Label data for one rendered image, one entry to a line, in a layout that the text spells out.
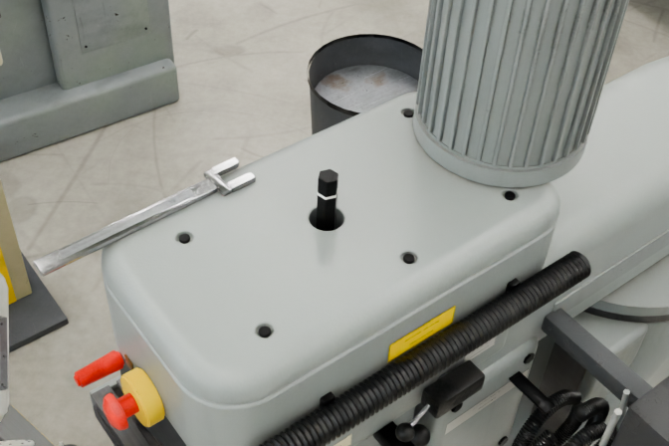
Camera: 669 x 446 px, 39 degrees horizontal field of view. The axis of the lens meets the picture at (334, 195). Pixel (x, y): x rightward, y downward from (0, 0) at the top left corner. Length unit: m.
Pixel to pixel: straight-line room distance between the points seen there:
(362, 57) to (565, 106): 2.58
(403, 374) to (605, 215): 0.41
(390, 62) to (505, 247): 2.58
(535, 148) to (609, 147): 0.34
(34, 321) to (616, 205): 2.44
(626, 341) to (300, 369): 0.66
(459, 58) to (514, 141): 0.11
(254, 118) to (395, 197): 3.09
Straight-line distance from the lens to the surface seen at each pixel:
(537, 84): 0.95
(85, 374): 1.09
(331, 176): 0.93
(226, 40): 4.55
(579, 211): 1.23
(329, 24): 4.67
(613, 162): 1.31
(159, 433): 1.90
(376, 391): 0.95
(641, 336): 1.44
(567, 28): 0.92
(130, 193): 3.77
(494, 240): 0.99
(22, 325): 3.36
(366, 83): 3.46
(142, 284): 0.92
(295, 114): 4.10
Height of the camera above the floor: 2.58
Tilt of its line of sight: 44 degrees down
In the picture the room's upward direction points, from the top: 3 degrees clockwise
